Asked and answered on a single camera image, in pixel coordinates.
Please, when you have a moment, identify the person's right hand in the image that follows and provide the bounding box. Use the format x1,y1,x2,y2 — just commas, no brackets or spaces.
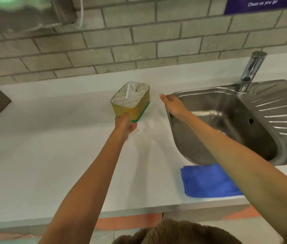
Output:
159,93,193,121

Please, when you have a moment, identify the stainless steel sink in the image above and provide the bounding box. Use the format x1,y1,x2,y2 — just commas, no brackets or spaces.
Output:
167,79,287,166

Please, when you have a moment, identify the purple wall sign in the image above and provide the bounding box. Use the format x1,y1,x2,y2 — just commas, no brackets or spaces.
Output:
224,0,287,15

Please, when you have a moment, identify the person's right forearm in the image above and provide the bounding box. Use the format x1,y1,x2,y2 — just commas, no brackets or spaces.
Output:
181,111,287,242

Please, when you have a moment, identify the blue microfibre cloth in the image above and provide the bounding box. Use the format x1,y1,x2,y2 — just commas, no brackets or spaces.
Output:
180,164,244,198

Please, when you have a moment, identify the chrome faucet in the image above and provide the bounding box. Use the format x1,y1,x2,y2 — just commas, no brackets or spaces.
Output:
238,51,268,94

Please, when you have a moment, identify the person's left forearm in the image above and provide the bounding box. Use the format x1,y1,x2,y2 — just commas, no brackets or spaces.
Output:
38,131,128,244

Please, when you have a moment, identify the person's left hand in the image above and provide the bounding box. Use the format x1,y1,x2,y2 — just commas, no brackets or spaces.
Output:
113,112,138,142

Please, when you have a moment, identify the orange and white cabinet front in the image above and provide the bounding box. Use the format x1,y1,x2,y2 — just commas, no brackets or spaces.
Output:
0,204,284,244

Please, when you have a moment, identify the yellow and green sponge pack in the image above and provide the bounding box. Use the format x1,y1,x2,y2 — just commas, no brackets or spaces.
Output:
110,81,150,123

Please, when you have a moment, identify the stainless steel wall dispenser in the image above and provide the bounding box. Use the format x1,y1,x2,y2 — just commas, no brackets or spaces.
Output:
0,0,78,34

